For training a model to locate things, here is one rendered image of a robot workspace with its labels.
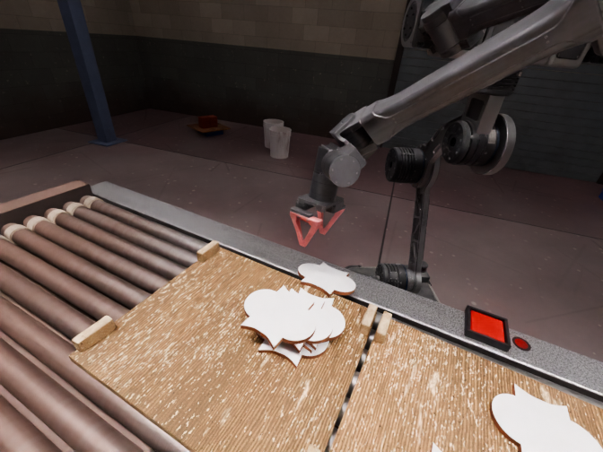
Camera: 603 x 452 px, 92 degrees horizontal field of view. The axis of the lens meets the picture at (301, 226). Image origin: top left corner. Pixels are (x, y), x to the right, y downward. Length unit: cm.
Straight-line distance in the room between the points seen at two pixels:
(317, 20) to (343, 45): 52
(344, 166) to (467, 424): 43
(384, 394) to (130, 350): 41
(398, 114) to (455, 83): 9
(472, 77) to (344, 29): 467
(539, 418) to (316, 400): 32
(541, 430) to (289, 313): 39
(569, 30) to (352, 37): 468
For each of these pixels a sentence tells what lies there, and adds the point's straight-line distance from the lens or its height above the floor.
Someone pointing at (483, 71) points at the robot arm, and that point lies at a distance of 52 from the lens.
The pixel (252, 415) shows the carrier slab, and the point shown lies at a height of 94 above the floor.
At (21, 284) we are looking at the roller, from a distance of 84.
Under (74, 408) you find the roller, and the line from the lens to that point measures 59.
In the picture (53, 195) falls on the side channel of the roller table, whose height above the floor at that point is 95.
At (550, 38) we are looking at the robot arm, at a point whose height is 141.
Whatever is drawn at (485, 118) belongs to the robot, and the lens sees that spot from 111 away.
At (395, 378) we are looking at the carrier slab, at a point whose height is 94.
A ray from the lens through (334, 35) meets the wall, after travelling 518.
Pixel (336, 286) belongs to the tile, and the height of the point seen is 94.
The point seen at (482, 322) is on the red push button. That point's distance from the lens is 72.
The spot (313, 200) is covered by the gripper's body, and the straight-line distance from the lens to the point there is 60.
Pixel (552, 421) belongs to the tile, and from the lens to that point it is 62.
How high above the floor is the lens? 138
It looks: 32 degrees down
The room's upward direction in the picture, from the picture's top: 5 degrees clockwise
